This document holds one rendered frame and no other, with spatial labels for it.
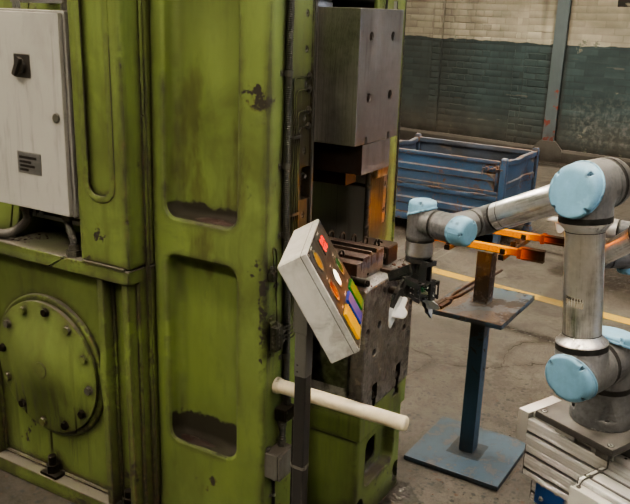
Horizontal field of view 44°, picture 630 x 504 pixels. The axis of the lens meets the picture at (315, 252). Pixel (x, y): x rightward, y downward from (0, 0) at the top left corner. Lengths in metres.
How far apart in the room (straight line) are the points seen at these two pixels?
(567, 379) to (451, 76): 9.54
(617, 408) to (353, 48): 1.21
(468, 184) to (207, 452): 4.15
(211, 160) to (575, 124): 8.33
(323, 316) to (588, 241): 0.63
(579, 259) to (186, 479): 1.61
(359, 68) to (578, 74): 8.15
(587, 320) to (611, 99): 8.51
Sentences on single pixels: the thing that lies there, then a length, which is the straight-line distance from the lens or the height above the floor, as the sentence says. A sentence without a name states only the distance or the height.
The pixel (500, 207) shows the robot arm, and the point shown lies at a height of 1.29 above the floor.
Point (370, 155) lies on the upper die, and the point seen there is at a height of 1.33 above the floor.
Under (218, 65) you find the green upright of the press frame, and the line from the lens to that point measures 2.37.
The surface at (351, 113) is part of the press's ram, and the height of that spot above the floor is 1.46.
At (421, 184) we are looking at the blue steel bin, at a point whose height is 0.41.
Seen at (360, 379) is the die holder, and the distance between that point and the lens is 2.60.
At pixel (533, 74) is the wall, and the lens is 10.64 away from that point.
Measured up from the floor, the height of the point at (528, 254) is 0.94.
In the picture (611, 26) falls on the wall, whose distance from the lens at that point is 10.26.
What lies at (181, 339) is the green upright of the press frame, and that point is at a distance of 2.66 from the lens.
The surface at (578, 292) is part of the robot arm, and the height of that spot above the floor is 1.18.
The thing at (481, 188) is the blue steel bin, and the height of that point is 0.46.
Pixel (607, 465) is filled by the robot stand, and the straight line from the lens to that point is 2.03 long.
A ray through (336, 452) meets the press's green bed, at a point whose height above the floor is 0.30.
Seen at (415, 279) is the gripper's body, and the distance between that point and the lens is 2.12.
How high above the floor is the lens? 1.75
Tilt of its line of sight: 17 degrees down
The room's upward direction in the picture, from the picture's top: 2 degrees clockwise
